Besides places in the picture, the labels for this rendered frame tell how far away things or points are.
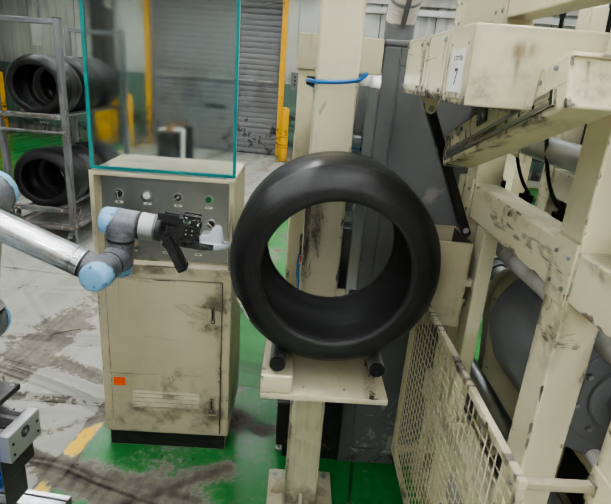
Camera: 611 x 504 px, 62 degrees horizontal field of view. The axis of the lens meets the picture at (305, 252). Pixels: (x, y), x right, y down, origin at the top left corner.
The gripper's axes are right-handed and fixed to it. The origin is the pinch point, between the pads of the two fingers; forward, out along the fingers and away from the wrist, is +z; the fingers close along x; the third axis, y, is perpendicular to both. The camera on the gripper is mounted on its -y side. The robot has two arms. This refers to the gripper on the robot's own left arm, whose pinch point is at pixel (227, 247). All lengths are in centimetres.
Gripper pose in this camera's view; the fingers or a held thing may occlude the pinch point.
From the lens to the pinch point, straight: 145.4
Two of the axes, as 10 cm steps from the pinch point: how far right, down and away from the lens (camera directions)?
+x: 0.0, -3.4, 9.4
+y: 1.8, -9.3, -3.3
